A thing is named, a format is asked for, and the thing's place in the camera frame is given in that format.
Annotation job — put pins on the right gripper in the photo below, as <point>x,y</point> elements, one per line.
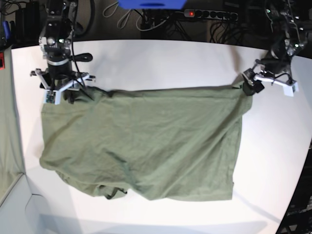
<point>62,81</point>

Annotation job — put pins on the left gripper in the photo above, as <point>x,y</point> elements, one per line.
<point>271,70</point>

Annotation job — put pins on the olive green t-shirt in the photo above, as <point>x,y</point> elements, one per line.
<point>180,144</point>

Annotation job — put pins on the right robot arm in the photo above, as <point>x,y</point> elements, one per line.
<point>56,40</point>

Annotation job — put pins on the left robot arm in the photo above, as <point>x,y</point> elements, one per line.
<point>290,38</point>

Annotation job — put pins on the red black clamp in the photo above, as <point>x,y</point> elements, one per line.
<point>2,61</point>

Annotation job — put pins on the black power strip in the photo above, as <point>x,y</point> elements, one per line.
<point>211,15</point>

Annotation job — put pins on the black case on floor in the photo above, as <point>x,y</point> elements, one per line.
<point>27,22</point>

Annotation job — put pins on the grey curtain cloth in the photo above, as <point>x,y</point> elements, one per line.
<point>11,158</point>

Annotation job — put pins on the blue box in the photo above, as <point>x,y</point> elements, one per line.
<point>151,4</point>

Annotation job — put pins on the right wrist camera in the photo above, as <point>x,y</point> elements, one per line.
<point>52,97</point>

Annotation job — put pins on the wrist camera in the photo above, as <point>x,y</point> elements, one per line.
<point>290,89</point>
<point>52,97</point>

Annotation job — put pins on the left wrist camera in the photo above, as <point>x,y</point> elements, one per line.
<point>290,89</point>

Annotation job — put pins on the blue handled tool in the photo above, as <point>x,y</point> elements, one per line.
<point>7,31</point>

